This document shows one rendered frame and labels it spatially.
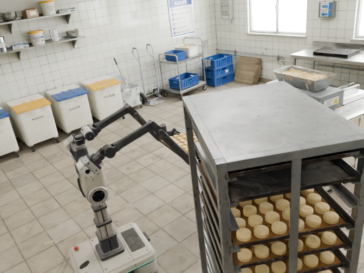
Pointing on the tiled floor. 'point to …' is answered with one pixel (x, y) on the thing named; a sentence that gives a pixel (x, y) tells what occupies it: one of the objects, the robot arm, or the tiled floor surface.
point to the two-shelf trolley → (186, 71)
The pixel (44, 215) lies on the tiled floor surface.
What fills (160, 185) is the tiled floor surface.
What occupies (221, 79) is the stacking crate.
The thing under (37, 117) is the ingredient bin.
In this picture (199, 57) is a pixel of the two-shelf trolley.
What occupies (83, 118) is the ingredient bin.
